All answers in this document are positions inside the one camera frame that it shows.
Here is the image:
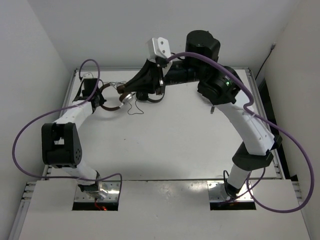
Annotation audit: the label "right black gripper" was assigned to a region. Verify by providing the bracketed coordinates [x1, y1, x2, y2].
[123, 59, 202, 96]

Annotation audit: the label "thin black headphone cable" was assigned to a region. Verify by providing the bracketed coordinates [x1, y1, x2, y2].
[127, 97, 145, 116]

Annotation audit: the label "brown silver headphones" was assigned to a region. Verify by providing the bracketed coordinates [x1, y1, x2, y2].
[99, 82, 134, 112]

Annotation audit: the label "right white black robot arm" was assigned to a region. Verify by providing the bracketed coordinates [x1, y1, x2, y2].
[117, 30, 282, 200]

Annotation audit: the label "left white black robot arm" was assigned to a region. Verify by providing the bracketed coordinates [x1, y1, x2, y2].
[41, 78, 108, 200]

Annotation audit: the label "black Panasonic headphones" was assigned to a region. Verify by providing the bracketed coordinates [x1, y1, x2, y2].
[136, 92, 165, 104]

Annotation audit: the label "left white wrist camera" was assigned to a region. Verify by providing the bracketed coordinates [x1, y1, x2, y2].
[79, 72, 94, 81]

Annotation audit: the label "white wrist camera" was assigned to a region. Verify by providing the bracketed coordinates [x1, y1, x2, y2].
[146, 37, 171, 63]
[79, 72, 94, 81]

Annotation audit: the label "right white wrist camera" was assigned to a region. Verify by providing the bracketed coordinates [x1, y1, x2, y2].
[146, 37, 171, 63]

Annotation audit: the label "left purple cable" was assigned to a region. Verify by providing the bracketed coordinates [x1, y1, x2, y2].
[12, 58, 123, 200]

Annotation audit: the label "purple cable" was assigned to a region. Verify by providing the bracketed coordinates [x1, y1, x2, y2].
[166, 51, 315, 213]
[12, 58, 123, 200]

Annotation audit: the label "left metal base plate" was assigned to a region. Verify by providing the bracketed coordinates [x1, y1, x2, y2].
[74, 181, 121, 203]

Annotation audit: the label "metal base plate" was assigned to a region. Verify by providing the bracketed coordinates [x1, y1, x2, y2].
[74, 181, 121, 203]
[207, 180, 253, 203]

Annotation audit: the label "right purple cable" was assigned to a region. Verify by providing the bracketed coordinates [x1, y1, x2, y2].
[166, 51, 315, 213]

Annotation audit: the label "aluminium table frame rail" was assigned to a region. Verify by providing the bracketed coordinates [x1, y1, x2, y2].
[244, 67, 290, 179]

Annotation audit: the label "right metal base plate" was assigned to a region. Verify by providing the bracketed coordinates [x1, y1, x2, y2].
[207, 180, 253, 203]

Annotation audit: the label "black wall cable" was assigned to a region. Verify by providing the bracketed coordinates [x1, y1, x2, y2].
[254, 42, 277, 81]

